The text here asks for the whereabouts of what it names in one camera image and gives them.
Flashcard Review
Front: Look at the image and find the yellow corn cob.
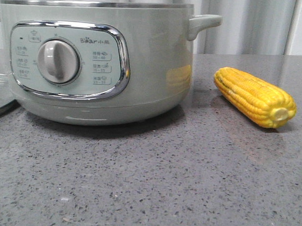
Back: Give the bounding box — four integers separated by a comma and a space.
213, 67, 296, 129

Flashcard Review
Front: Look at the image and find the glass lid with steel rim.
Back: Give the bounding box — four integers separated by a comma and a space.
0, 73, 19, 116

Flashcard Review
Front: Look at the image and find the pale green electric cooking pot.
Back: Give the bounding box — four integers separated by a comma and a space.
0, 0, 222, 126

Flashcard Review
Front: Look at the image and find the white pleated curtain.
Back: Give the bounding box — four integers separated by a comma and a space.
0, 0, 302, 63

